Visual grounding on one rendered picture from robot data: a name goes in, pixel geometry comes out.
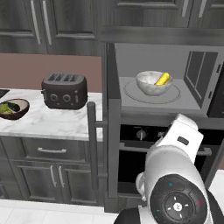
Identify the dark round vegetable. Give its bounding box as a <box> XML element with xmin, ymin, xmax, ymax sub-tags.
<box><xmin>6</xmin><ymin>101</ymin><xmax>21</xmax><ymax>113</ymax></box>

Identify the dark wood base cupboard door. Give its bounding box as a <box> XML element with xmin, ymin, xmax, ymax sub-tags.
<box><xmin>55</xmin><ymin>162</ymin><xmax>102</xmax><ymax>207</ymax></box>
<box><xmin>10</xmin><ymin>159</ymin><xmax>60</xmax><ymax>203</ymax></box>

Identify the green leafy vegetable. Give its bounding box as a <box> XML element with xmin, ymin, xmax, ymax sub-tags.
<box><xmin>0</xmin><ymin>102</ymin><xmax>13</xmax><ymax>116</ymax></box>

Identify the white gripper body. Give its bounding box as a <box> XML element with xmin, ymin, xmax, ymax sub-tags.
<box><xmin>171</xmin><ymin>113</ymin><xmax>203</xmax><ymax>134</ymax></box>

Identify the silver wall cupboard handle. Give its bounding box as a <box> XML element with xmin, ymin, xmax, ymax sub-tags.
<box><xmin>198</xmin><ymin>0</ymin><xmax>207</xmax><ymax>18</ymax></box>
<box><xmin>30</xmin><ymin>0</ymin><xmax>42</xmax><ymax>46</ymax></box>
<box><xmin>180</xmin><ymin>0</ymin><xmax>190</xmax><ymax>18</ymax></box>
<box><xmin>41</xmin><ymin>0</ymin><xmax>53</xmax><ymax>46</ymax></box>

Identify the dark wood wall cupboard door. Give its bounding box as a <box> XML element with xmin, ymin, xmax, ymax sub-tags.
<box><xmin>188</xmin><ymin>0</ymin><xmax>224</xmax><ymax>30</ymax></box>
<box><xmin>40</xmin><ymin>0</ymin><xmax>102</xmax><ymax>57</ymax></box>
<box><xmin>0</xmin><ymin>0</ymin><xmax>49</xmax><ymax>55</ymax></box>
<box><xmin>113</xmin><ymin>0</ymin><xmax>191</xmax><ymax>29</ymax></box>

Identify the grey microwave door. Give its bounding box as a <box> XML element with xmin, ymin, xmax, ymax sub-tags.
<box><xmin>101</xmin><ymin>42</ymin><xmax>123</xmax><ymax>207</ymax></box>

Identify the black oven door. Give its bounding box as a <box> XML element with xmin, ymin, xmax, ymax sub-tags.
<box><xmin>117</xmin><ymin>141</ymin><xmax>217</xmax><ymax>194</ymax></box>

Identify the black hob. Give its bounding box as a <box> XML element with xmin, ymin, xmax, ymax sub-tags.
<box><xmin>0</xmin><ymin>88</ymin><xmax>11</xmax><ymax>100</ymax></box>

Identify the silver drawer handle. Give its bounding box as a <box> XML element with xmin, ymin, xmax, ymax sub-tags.
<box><xmin>37</xmin><ymin>147</ymin><xmax>67</xmax><ymax>155</ymax></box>

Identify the dark grey four-slot toaster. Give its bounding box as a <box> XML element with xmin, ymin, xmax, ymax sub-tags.
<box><xmin>40</xmin><ymin>72</ymin><xmax>88</xmax><ymax>111</ymax></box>

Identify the dark microwave door handle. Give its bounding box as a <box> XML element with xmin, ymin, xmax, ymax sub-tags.
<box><xmin>86</xmin><ymin>101</ymin><xmax>109</xmax><ymax>193</ymax></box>

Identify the yellow corn cob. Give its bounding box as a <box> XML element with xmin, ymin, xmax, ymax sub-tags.
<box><xmin>154</xmin><ymin>72</ymin><xmax>172</xmax><ymax>87</ymax></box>

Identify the grey oven door handle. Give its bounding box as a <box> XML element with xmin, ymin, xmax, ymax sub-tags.
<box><xmin>118</xmin><ymin>141</ymin><xmax>213</xmax><ymax>158</ymax></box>

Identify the brown wooden bowl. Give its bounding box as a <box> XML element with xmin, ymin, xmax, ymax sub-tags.
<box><xmin>0</xmin><ymin>98</ymin><xmax>31</xmax><ymax>122</ymax></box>

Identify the glass microwave turntable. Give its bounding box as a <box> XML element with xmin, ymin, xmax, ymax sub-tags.
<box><xmin>123</xmin><ymin>78</ymin><xmax>182</xmax><ymax>105</ymax></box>

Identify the silver base cupboard handle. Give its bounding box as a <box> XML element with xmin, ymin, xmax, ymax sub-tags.
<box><xmin>57</xmin><ymin>165</ymin><xmax>66</xmax><ymax>189</ymax></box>
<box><xmin>49</xmin><ymin>164</ymin><xmax>58</xmax><ymax>188</ymax></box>

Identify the black oven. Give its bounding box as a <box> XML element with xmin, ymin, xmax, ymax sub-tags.
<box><xmin>117</xmin><ymin>115</ymin><xmax>224</xmax><ymax>207</ymax></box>

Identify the grey open microwave oven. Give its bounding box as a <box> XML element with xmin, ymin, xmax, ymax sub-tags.
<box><xmin>99</xmin><ymin>25</ymin><xmax>224</xmax><ymax>119</ymax></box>

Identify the white marbled bowl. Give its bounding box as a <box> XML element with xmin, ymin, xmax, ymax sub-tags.
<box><xmin>135</xmin><ymin>70</ymin><xmax>174</xmax><ymax>97</ymax></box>

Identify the dark wood drawer front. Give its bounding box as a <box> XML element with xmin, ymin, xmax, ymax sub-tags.
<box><xmin>21</xmin><ymin>136</ymin><xmax>89</xmax><ymax>164</ymax></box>

